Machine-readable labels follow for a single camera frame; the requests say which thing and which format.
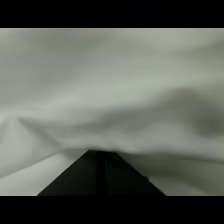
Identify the white T-shirt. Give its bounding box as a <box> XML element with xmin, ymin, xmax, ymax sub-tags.
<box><xmin>0</xmin><ymin>28</ymin><xmax>224</xmax><ymax>197</ymax></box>

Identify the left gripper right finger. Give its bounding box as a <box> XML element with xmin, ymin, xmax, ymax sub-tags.
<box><xmin>103</xmin><ymin>150</ymin><xmax>167</xmax><ymax>197</ymax></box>

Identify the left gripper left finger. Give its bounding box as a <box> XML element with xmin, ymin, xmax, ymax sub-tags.
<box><xmin>37</xmin><ymin>149</ymin><xmax>102</xmax><ymax>197</ymax></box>

